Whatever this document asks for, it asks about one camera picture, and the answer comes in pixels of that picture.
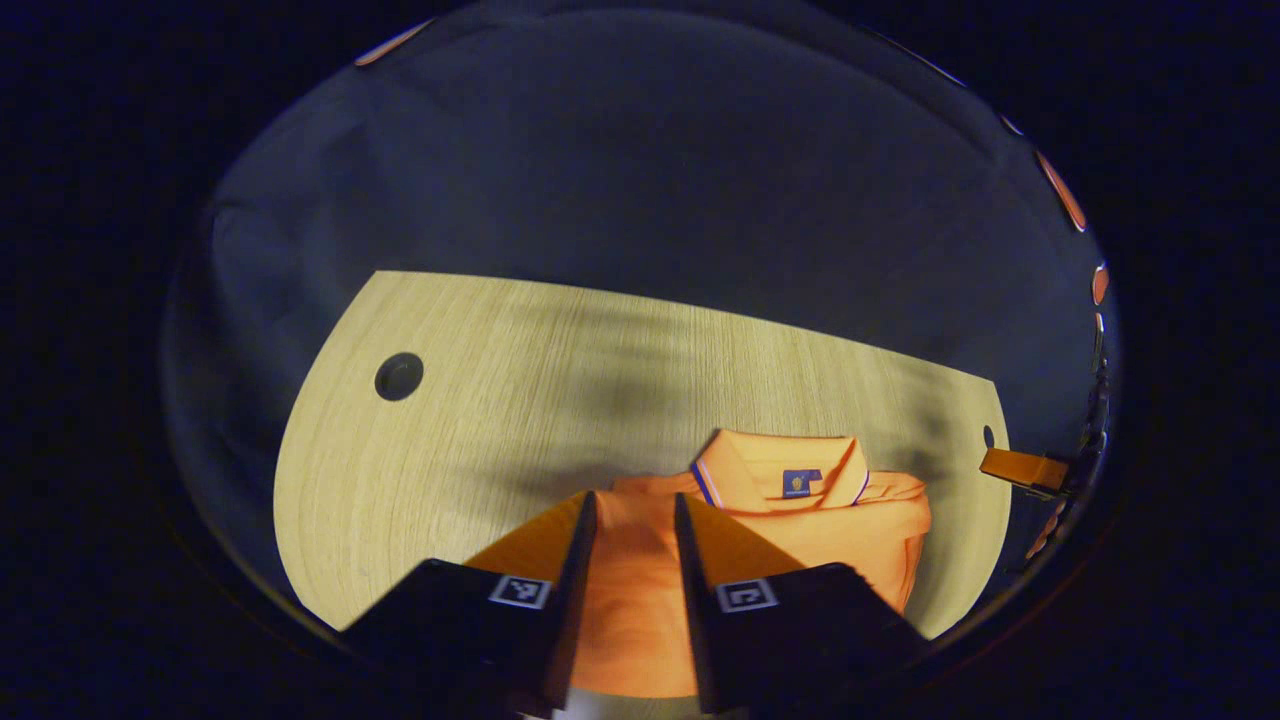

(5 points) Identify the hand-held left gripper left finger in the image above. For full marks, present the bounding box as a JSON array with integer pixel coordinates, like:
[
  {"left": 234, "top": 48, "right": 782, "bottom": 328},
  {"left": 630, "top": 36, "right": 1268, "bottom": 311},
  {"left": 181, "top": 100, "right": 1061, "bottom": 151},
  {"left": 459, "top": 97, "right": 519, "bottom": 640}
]
[{"left": 340, "top": 490, "right": 599, "bottom": 717}]

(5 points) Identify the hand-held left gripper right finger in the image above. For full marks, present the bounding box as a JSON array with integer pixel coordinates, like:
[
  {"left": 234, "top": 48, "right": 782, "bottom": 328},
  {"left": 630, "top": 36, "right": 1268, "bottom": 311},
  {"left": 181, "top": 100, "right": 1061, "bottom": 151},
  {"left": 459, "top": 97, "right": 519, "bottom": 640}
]
[{"left": 673, "top": 492, "right": 931, "bottom": 714}]

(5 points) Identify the orange collared T-shirt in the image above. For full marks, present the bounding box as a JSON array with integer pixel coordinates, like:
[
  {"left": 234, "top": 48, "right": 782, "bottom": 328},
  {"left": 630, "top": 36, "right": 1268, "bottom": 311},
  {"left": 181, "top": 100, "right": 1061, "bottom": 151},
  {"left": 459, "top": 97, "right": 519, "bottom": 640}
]
[{"left": 465, "top": 429, "right": 934, "bottom": 700}]

